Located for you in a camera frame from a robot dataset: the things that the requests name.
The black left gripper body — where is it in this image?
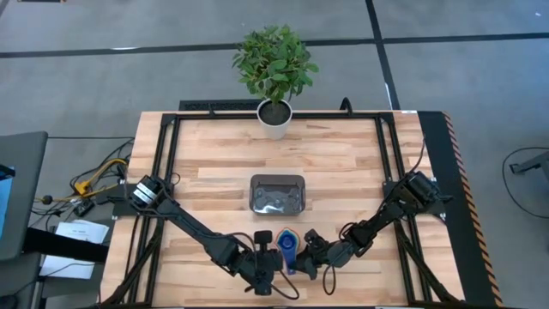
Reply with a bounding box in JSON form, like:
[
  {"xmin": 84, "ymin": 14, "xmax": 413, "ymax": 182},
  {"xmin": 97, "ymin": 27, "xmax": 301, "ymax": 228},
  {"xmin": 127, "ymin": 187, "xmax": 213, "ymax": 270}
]
[{"xmin": 241, "ymin": 249, "xmax": 286, "ymax": 298}]

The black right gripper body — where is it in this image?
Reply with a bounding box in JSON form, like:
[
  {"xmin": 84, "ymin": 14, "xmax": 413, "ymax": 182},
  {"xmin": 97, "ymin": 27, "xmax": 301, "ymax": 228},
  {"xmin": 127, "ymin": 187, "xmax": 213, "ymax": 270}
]
[{"xmin": 305, "ymin": 239, "xmax": 353, "ymax": 282}]

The dark blue measuring cup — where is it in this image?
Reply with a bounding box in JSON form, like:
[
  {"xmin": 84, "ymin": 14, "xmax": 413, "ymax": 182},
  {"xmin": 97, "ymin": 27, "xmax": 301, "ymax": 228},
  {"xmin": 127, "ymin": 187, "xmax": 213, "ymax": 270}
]
[{"xmin": 277, "ymin": 233, "xmax": 299, "ymax": 276}]

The dark grey basket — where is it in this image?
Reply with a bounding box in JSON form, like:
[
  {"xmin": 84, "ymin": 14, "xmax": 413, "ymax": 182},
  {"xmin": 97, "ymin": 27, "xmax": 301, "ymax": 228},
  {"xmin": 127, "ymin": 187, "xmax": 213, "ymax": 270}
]
[{"xmin": 249, "ymin": 173, "xmax": 307, "ymax": 215}]

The white plant pot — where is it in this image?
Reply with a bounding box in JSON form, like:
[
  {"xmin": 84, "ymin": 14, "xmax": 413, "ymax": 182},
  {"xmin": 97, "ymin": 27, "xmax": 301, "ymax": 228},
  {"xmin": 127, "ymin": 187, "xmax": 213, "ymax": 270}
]
[{"xmin": 256, "ymin": 98, "xmax": 294, "ymax": 141}]

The black hazard-striped mat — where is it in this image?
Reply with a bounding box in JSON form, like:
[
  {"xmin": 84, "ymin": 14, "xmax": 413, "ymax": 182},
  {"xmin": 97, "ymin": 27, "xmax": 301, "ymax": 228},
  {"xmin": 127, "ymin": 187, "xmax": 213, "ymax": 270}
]
[{"xmin": 418, "ymin": 110, "xmax": 505, "ymax": 308}]

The white paper sheet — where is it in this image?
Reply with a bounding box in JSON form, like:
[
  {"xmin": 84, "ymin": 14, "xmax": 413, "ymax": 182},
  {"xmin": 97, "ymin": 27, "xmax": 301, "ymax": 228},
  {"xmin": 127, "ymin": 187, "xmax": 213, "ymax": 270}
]
[
  {"xmin": 39, "ymin": 255, "xmax": 95, "ymax": 280},
  {"xmin": 55, "ymin": 219, "xmax": 111, "ymax": 245}
]

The small black box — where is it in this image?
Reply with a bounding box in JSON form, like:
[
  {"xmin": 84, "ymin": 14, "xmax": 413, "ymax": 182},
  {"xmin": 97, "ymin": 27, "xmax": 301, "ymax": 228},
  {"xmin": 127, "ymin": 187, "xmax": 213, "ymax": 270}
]
[{"xmin": 72, "ymin": 199, "xmax": 96, "ymax": 218}]

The green leafy plant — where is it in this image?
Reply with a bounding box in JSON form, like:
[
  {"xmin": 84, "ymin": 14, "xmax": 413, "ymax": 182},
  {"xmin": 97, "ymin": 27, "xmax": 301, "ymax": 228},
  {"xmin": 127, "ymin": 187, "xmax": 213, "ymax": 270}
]
[{"xmin": 231, "ymin": 24, "xmax": 321, "ymax": 104}]

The grey stand leg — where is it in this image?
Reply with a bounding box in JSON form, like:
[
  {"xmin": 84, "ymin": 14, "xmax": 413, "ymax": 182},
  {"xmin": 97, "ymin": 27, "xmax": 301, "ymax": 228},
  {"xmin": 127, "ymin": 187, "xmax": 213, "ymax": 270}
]
[{"xmin": 509, "ymin": 149, "xmax": 549, "ymax": 176}]

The grey desk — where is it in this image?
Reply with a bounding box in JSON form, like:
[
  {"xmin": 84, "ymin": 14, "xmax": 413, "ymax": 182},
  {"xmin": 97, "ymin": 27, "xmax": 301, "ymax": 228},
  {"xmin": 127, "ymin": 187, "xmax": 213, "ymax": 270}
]
[{"xmin": 0, "ymin": 130, "xmax": 49, "ymax": 262}]

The blue object on desk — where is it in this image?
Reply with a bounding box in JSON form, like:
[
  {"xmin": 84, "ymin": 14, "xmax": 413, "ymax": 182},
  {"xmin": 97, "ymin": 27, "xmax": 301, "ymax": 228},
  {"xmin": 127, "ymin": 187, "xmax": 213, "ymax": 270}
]
[{"xmin": 0, "ymin": 165, "xmax": 16, "ymax": 239}]

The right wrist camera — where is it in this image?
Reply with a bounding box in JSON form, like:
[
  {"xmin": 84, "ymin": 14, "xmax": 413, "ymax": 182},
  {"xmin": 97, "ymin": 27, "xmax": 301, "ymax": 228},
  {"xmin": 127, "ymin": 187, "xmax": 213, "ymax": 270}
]
[{"xmin": 304, "ymin": 228, "xmax": 321, "ymax": 249}]

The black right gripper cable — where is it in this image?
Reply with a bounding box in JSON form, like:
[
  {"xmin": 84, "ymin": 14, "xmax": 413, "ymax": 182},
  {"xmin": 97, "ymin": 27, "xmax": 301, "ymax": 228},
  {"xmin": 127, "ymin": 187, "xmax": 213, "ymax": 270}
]
[{"xmin": 321, "ymin": 263, "xmax": 339, "ymax": 297}]

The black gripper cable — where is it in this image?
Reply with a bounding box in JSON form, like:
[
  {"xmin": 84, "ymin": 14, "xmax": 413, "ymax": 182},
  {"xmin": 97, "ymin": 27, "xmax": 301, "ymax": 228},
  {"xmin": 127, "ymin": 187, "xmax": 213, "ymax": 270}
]
[
  {"xmin": 321, "ymin": 263, "xmax": 339, "ymax": 297},
  {"xmin": 273, "ymin": 273, "xmax": 301, "ymax": 301}
]

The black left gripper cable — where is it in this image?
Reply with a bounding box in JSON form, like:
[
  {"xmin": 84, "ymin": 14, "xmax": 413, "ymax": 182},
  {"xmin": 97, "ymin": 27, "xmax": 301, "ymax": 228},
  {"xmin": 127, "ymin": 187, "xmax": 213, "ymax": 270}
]
[{"xmin": 273, "ymin": 273, "xmax": 301, "ymax": 301}]

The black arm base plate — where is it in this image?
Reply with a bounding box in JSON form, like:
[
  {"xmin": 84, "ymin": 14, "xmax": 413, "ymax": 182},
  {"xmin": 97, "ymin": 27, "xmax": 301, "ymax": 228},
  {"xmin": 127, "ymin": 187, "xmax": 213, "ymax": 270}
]
[
  {"xmin": 112, "ymin": 182, "xmax": 173, "ymax": 218},
  {"xmin": 383, "ymin": 179, "xmax": 448, "ymax": 216}
]

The black metal table frame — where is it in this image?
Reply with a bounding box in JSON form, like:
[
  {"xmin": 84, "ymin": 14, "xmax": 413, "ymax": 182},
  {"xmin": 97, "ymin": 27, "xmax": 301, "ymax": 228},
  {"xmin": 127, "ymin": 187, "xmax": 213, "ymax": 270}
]
[{"xmin": 100, "ymin": 110, "xmax": 467, "ymax": 308}]

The thin black floor cable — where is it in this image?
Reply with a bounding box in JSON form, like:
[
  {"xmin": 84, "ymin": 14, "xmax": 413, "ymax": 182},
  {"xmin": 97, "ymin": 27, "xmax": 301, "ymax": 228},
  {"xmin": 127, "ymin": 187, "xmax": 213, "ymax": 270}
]
[{"xmin": 501, "ymin": 146, "xmax": 549, "ymax": 220}]

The black cable bundle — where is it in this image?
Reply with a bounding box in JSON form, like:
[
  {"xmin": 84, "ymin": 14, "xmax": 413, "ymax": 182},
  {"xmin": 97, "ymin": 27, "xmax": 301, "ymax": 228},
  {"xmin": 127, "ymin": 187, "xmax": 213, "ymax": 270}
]
[{"xmin": 68, "ymin": 137, "xmax": 135, "ymax": 190}]

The yellow cable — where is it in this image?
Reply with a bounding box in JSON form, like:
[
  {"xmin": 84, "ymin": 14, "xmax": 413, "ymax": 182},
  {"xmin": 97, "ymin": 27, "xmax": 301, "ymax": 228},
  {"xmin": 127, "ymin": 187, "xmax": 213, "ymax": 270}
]
[{"xmin": 75, "ymin": 157, "xmax": 130, "ymax": 194}]

